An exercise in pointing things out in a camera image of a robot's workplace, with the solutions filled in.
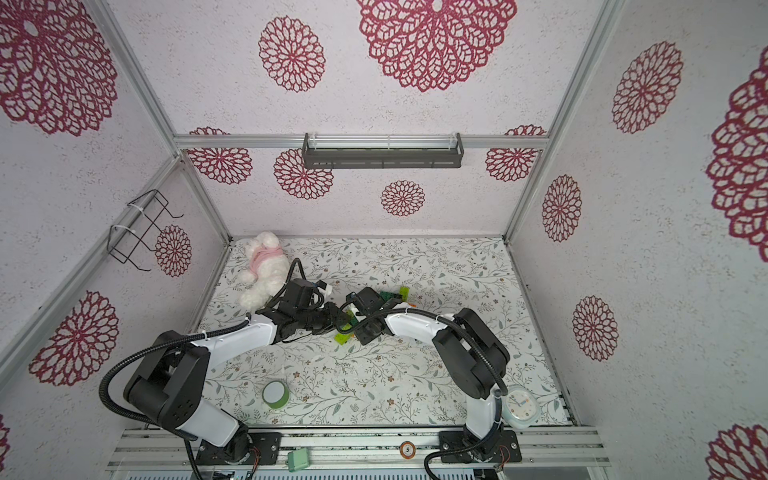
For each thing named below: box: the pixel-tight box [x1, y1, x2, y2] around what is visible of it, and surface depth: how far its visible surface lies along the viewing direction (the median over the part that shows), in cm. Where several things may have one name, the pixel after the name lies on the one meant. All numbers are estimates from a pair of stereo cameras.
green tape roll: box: [262, 380, 290, 409], surface depth 80 cm
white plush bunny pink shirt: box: [236, 231, 291, 311], surface depth 104 cm
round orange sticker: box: [400, 441, 416, 460], surface depth 76 cm
